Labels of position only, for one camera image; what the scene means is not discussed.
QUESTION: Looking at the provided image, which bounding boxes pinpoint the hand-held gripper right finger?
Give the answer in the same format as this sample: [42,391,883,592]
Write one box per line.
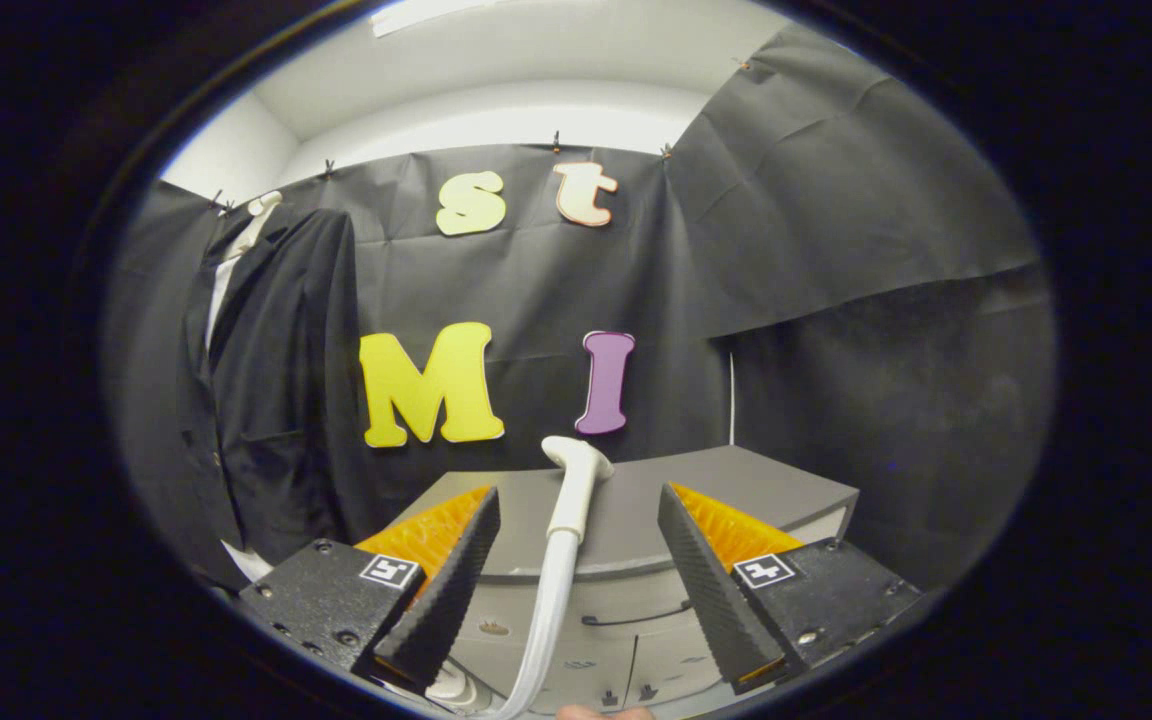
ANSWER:
[658,483,927,696]

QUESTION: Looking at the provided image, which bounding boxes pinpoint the white garment steamer head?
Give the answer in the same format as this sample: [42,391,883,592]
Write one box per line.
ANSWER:
[541,435,615,541]

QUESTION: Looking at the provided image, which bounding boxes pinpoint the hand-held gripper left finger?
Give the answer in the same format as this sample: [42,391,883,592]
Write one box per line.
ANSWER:
[239,486,502,696]

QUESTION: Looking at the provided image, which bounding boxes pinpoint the cream plastic hanger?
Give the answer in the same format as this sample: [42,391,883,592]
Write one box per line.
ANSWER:
[241,190,285,251]

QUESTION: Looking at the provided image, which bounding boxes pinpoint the black suit jacket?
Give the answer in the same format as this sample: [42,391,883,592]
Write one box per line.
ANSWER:
[176,208,362,591]

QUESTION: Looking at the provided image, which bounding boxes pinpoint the grey cabinet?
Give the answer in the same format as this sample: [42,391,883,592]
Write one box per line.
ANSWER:
[376,445,859,716]

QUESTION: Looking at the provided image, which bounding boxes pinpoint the ceiling light panel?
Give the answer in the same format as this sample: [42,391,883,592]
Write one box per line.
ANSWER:
[371,0,497,36]

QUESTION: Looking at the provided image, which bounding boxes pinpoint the black drawer handle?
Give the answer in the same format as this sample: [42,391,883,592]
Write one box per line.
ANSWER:
[581,600,694,628]

